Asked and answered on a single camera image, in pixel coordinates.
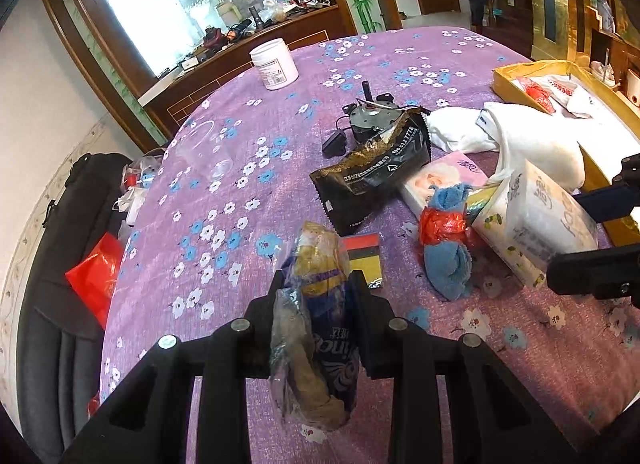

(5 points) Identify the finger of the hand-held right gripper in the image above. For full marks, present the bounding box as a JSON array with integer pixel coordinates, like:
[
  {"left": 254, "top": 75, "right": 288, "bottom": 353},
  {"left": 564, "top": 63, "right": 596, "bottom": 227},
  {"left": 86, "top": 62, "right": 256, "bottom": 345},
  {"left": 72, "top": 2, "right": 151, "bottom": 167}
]
[
  {"left": 546, "top": 250, "right": 640, "bottom": 301},
  {"left": 572, "top": 154, "right": 640, "bottom": 223}
]

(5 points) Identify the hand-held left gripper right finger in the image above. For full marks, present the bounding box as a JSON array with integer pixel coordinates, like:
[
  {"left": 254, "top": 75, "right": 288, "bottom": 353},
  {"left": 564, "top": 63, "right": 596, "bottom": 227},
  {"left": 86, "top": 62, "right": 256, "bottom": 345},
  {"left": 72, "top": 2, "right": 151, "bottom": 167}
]
[{"left": 350, "top": 269, "right": 581, "bottom": 464}]

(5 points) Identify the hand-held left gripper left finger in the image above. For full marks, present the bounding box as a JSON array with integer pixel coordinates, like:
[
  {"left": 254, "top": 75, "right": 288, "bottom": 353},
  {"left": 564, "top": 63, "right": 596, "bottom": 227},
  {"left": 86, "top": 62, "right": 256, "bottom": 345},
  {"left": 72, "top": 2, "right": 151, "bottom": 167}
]
[{"left": 60, "top": 269, "right": 287, "bottom": 464}]

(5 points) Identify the blue plastic tissue packet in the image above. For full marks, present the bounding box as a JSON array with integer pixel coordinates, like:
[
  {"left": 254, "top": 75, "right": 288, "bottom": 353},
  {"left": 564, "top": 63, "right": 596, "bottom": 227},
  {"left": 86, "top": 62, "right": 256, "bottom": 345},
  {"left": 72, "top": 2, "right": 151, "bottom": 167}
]
[{"left": 270, "top": 221, "right": 361, "bottom": 432}]

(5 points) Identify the white printed tissue pack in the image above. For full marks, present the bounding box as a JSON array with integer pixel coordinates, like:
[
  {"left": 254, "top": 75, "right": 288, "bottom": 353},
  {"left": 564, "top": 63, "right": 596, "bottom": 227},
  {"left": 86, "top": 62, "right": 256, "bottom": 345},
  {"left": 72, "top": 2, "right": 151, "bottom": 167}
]
[{"left": 472, "top": 159, "right": 599, "bottom": 289}]

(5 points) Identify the red black yellow strips packet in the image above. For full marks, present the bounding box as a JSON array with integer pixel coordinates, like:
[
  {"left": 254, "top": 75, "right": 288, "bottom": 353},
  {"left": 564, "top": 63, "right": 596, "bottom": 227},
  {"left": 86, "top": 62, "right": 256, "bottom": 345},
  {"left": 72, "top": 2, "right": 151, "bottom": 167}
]
[{"left": 340, "top": 233, "right": 386, "bottom": 289}]

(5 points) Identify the golden tray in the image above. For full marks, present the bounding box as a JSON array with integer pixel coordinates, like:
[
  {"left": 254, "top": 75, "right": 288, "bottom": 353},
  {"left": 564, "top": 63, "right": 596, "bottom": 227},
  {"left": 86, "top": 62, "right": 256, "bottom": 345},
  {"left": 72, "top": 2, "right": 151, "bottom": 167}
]
[{"left": 492, "top": 60, "right": 640, "bottom": 245}]

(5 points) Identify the black snack bag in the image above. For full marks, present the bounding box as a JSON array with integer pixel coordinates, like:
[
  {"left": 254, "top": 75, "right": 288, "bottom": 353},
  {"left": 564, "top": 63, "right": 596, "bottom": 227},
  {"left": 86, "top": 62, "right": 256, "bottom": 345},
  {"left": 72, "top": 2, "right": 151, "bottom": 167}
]
[{"left": 309, "top": 106, "right": 432, "bottom": 237}]

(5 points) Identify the white cloth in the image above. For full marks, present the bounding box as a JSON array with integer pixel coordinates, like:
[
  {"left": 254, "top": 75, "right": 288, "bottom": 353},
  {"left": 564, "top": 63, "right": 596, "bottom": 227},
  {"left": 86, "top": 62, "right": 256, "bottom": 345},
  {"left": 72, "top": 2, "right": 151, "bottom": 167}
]
[{"left": 427, "top": 101, "right": 586, "bottom": 192}]

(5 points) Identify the blue towel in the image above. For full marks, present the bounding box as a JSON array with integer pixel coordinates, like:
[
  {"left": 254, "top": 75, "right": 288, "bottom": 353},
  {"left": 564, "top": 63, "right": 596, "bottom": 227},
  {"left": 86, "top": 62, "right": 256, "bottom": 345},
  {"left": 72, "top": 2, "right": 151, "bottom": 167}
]
[{"left": 420, "top": 183, "right": 476, "bottom": 301}]

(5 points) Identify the purple floral tablecloth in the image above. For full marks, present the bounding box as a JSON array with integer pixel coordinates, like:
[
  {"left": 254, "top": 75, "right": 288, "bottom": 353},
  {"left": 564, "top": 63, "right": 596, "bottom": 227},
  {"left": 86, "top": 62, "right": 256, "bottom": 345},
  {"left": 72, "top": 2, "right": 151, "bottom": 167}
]
[{"left": 97, "top": 26, "right": 640, "bottom": 464}]

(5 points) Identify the white red printed plastic bag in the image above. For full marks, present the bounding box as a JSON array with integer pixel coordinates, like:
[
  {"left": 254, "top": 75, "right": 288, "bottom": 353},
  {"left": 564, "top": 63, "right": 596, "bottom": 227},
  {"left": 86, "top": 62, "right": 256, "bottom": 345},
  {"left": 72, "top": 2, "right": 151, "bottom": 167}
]
[{"left": 530, "top": 72, "right": 597, "bottom": 119}]

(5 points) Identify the pink tissue pack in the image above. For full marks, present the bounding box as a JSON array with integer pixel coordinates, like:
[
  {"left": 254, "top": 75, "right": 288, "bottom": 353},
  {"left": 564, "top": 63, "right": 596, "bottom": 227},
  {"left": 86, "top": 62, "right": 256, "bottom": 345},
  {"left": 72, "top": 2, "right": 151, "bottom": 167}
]
[{"left": 400, "top": 150, "right": 488, "bottom": 221}]

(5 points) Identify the wooden shelf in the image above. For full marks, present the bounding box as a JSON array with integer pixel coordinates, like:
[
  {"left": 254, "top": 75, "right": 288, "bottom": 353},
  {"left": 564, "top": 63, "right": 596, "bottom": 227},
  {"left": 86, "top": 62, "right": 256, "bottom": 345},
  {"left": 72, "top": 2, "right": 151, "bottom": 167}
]
[{"left": 575, "top": 0, "right": 640, "bottom": 109}]

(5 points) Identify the small black plug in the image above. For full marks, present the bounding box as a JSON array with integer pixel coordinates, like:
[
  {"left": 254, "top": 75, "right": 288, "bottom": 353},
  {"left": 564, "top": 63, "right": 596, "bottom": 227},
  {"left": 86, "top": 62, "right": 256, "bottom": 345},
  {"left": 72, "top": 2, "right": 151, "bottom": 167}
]
[{"left": 322, "top": 130, "right": 349, "bottom": 157}]

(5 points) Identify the clear plastic cup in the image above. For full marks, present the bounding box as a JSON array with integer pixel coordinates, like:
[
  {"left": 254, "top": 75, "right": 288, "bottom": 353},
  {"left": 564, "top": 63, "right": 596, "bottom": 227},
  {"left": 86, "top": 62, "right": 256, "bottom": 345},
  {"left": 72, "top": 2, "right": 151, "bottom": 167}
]
[{"left": 180, "top": 120, "right": 236, "bottom": 182}]

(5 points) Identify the grey electric motor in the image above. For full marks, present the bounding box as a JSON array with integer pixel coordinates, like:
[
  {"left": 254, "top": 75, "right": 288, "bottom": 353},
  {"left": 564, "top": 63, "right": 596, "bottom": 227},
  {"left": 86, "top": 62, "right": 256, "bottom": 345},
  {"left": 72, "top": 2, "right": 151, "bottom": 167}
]
[{"left": 342, "top": 80, "right": 425, "bottom": 145}]

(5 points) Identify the wooden glass cabinet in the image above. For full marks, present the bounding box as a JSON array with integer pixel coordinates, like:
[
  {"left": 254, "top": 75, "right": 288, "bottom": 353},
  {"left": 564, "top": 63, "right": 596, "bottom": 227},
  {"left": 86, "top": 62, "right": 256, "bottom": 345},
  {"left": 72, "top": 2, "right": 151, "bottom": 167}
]
[{"left": 35, "top": 0, "right": 401, "bottom": 155}]

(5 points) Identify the white plastic jar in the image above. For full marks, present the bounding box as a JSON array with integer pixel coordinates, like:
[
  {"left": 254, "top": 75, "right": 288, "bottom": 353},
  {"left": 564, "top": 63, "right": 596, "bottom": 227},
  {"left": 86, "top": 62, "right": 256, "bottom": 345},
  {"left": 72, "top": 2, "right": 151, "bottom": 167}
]
[{"left": 249, "top": 38, "right": 300, "bottom": 91}]

